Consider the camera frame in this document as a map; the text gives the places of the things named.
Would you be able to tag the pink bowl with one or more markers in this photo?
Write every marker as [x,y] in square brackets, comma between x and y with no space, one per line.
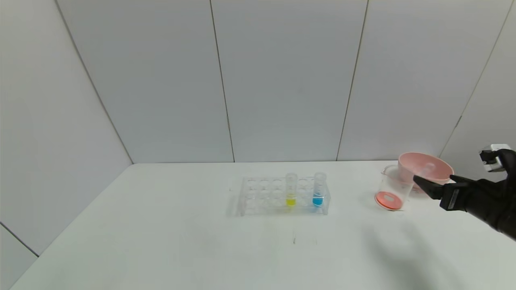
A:
[439,167]

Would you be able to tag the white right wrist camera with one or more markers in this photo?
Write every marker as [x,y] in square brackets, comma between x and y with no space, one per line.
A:
[492,158]

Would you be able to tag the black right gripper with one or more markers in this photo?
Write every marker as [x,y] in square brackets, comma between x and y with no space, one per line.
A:
[453,197]

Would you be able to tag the test tube with red pigment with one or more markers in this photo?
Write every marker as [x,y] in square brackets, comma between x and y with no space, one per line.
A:
[426,168]

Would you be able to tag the clear acrylic test tube rack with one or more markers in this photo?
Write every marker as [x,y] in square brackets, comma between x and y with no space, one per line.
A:
[278,209]

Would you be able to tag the test tube with blue pigment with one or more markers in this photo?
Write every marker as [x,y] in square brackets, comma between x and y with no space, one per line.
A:
[317,199]

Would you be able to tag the clear glass beaker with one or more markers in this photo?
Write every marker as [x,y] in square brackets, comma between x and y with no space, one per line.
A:
[389,200]

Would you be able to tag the test tube with yellow pigment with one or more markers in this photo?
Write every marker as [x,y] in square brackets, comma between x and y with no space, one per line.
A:
[290,200]

